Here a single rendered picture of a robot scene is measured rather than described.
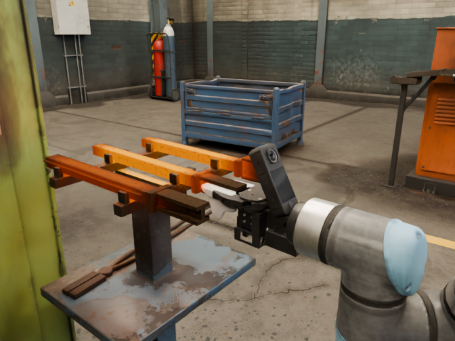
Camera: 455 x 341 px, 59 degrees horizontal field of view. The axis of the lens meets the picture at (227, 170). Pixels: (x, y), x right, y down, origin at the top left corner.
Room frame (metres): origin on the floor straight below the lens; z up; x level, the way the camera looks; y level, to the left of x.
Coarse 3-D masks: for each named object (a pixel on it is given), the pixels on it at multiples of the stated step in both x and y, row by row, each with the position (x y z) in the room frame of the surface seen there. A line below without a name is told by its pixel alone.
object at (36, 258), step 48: (0, 0) 0.89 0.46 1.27; (0, 48) 0.87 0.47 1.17; (0, 96) 0.86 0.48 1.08; (0, 144) 0.84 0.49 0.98; (0, 192) 0.82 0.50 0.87; (48, 192) 0.92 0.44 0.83; (0, 240) 0.81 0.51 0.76; (48, 240) 0.90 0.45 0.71; (0, 288) 0.79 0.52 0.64; (0, 336) 0.77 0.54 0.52; (48, 336) 0.87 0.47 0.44
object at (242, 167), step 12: (144, 144) 0.99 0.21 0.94; (156, 144) 0.95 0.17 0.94; (168, 144) 0.94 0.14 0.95; (180, 144) 0.94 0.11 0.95; (180, 156) 0.90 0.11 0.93; (192, 156) 0.87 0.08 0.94; (204, 156) 0.85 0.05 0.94; (216, 156) 0.83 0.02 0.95; (228, 156) 0.83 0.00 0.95; (228, 168) 0.81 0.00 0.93; (240, 168) 0.78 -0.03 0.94; (252, 168) 0.78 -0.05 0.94; (252, 180) 0.77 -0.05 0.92
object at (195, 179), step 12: (120, 156) 0.85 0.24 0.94; (132, 156) 0.83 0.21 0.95; (144, 156) 0.83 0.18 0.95; (144, 168) 0.80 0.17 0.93; (156, 168) 0.77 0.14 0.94; (168, 168) 0.75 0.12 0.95; (180, 168) 0.75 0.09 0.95; (180, 180) 0.73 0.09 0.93; (192, 180) 0.69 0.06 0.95; (204, 180) 0.68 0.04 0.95; (216, 180) 0.67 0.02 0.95; (228, 180) 0.67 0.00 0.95; (192, 192) 0.69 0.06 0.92
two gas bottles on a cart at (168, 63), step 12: (168, 24) 7.76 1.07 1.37; (168, 36) 7.58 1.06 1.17; (156, 48) 7.83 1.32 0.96; (168, 48) 7.69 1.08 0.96; (156, 60) 7.84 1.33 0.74; (168, 60) 7.70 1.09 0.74; (156, 72) 7.84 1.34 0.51; (168, 72) 7.70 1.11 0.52; (156, 84) 7.85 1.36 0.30; (168, 84) 7.70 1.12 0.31; (156, 96) 7.91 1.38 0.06; (168, 96) 7.72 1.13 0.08
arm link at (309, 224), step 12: (312, 204) 0.54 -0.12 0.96; (324, 204) 0.54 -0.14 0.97; (336, 204) 0.54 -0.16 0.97; (300, 216) 0.53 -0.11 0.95; (312, 216) 0.52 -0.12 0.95; (324, 216) 0.52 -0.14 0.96; (300, 228) 0.52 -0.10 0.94; (312, 228) 0.51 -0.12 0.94; (300, 240) 0.52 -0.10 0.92; (312, 240) 0.51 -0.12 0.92; (300, 252) 0.53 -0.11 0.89; (312, 252) 0.51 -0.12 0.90
